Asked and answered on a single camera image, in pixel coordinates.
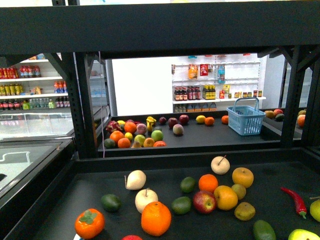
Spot white pear round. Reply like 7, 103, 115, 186
135, 188, 159, 214

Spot white pear rear right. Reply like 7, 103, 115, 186
210, 155, 231, 175

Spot pink dragon fruit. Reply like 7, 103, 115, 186
105, 120, 122, 134

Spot dark green avocado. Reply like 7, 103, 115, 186
101, 193, 122, 213

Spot red pomegranate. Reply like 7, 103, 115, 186
121, 234, 143, 240

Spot red apple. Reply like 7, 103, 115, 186
192, 190, 217, 214

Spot glass freezer chest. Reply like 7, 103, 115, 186
0, 107, 90, 197

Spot white wall shelf with bottles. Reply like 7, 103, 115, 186
171, 53, 267, 113

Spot green lime front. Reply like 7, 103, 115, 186
171, 196, 192, 215

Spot green lime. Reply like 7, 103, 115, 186
171, 196, 192, 215
180, 176, 196, 194
253, 220, 277, 240

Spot red chili pepper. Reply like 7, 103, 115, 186
280, 187, 307, 219

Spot black shelf frame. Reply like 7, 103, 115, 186
0, 0, 320, 240

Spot white pear lying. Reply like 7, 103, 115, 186
124, 170, 147, 190

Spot small orange mandarin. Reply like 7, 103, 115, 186
198, 174, 219, 193

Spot yellow pear rear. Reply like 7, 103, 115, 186
232, 167, 254, 189

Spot blue basket far shelf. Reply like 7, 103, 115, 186
226, 97, 266, 136

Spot white price tag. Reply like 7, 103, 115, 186
73, 234, 83, 240

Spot orange persimmon with green calyx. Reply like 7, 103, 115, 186
74, 208, 105, 240

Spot green lime rear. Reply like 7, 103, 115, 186
180, 176, 196, 194

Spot large orange centre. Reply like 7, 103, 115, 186
141, 201, 172, 237

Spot green lime right side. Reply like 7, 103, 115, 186
253, 220, 277, 240

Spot green apple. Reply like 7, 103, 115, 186
288, 229, 320, 240

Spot small yellow green fruit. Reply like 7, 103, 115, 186
231, 183, 247, 200

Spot yellow orange fruit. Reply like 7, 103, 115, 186
213, 185, 238, 211

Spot left store shelf with drinks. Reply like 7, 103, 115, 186
0, 53, 70, 111

